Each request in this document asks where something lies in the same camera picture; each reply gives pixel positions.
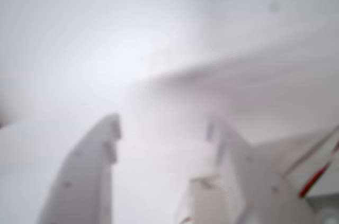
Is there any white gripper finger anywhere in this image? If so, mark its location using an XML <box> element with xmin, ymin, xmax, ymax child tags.
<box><xmin>205</xmin><ymin>115</ymin><xmax>321</xmax><ymax>224</ymax></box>
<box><xmin>37</xmin><ymin>113</ymin><xmax>123</xmax><ymax>224</ymax></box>

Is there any red black servo cable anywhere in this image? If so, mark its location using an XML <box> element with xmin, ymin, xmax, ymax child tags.
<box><xmin>298</xmin><ymin>139</ymin><xmax>339</xmax><ymax>199</ymax></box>

